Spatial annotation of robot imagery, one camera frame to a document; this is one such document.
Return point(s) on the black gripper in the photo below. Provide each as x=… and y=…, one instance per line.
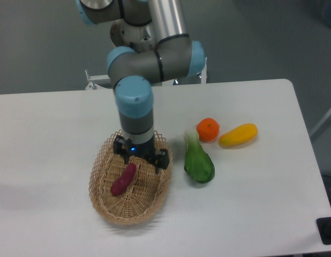
x=147, y=151

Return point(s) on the purple sweet potato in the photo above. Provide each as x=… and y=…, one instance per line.
x=121, y=184

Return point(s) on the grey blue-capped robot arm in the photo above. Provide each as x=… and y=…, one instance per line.
x=132, y=73

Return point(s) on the woven wicker basket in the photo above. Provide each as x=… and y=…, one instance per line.
x=142, y=198

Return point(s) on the green bok choy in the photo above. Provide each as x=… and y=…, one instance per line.
x=198, y=164

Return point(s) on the orange tangerine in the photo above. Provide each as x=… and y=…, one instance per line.
x=208, y=129

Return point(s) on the yellow mango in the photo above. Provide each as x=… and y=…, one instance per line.
x=238, y=136

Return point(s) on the black device at table edge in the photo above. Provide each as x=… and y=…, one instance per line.
x=324, y=227

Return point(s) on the white metal mounting frame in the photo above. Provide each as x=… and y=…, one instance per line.
x=95, y=82

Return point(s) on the white frame at right edge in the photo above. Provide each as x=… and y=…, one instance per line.
x=323, y=124

